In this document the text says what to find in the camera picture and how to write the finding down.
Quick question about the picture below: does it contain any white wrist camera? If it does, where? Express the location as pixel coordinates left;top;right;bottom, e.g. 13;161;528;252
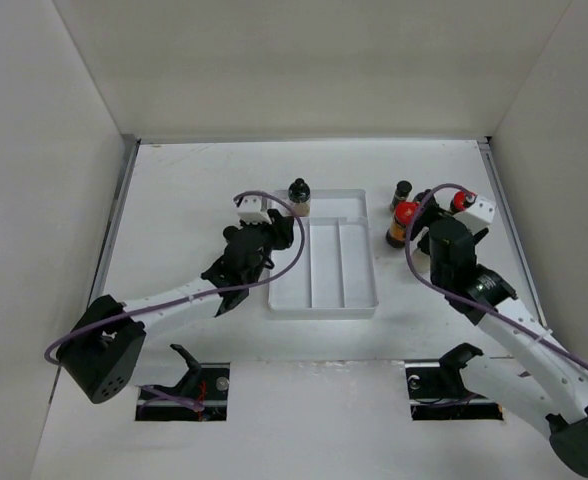
236;195;271;224
454;196;497;234

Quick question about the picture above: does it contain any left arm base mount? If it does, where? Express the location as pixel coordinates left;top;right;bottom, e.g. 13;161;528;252
135;344;231;423

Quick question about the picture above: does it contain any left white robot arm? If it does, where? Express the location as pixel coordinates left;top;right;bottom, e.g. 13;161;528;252
53;209;305;404

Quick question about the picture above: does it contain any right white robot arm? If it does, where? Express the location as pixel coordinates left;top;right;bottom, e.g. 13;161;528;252
394;189;588;478

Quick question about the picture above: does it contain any white divided organizer tray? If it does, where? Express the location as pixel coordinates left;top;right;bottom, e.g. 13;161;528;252
267;189;378;320

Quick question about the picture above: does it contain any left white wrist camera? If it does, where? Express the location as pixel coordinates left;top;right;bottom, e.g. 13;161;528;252
236;195;271;224

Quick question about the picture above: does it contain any black-cap round spice bottle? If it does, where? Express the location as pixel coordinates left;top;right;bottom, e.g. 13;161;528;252
288;178;311;217

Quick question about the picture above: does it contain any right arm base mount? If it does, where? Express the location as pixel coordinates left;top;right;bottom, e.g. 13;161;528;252
404;343;504;421

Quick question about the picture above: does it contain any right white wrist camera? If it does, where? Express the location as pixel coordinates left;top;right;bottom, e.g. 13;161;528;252
454;196;497;234

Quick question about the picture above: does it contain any black-cap dark spice bottle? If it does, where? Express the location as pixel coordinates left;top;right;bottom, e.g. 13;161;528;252
389;180;413;212

